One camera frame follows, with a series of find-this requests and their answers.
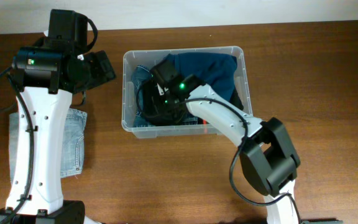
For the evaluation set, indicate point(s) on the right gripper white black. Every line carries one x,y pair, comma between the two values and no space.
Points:
166,111

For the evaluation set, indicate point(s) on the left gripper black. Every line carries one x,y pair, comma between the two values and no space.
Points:
99,71

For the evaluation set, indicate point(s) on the black shirt white logo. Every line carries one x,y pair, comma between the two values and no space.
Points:
154,105

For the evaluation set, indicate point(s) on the dark blue jeans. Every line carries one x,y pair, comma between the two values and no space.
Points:
141,74

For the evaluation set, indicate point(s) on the navy blue shirt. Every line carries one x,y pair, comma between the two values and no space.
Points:
217,70

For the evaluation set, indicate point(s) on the black shorts red grey waistband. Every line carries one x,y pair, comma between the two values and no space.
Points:
231,95

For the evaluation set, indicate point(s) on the light blue jeans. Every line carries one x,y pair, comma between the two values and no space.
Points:
73,148

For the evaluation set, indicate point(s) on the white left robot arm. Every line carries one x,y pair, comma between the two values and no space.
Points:
44,77

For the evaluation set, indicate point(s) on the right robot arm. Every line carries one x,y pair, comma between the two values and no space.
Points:
267,155

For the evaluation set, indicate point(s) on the clear plastic storage bin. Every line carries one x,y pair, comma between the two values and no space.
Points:
149,58

